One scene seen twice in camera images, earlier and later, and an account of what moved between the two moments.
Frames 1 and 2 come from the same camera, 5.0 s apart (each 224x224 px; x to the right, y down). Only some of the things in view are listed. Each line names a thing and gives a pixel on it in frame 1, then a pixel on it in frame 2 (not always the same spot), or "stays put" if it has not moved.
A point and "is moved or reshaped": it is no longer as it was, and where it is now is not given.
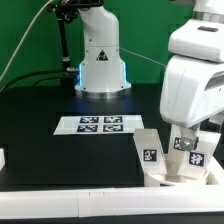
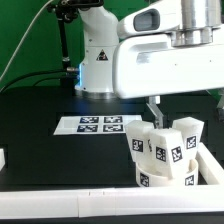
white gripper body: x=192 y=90 to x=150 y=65
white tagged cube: x=176 y=155 is moved or reshaped
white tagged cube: x=197 y=161 to x=168 y=152
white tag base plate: x=101 y=125 stays put
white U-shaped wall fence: x=173 y=199 stays put
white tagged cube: x=150 y=150 to x=139 y=134
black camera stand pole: x=67 y=11 stays put
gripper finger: x=189 y=138 to x=157 y=113
